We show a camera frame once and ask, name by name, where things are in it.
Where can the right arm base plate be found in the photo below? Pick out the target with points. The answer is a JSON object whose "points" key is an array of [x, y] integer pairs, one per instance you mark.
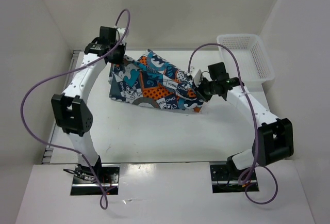
{"points": [[224, 182]]}

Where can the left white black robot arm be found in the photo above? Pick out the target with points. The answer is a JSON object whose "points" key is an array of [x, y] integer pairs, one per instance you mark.
{"points": [[70, 108]]}

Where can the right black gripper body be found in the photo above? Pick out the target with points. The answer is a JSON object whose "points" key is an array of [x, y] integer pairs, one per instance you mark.
{"points": [[206, 89]]}

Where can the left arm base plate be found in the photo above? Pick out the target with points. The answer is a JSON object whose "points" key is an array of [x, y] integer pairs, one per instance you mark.
{"points": [[84, 183]]}

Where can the colourful patterned shorts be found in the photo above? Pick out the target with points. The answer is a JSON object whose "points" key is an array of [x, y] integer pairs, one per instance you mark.
{"points": [[152, 81]]}

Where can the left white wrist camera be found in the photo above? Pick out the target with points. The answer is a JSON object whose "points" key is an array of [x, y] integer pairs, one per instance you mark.
{"points": [[121, 32]]}

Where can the white plastic mesh basket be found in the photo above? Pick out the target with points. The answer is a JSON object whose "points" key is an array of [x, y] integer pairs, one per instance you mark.
{"points": [[252, 58]]}

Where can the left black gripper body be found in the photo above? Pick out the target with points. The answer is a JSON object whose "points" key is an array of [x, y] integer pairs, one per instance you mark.
{"points": [[118, 54]]}

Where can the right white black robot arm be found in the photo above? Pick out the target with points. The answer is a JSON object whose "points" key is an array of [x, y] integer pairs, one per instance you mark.
{"points": [[273, 136]]}

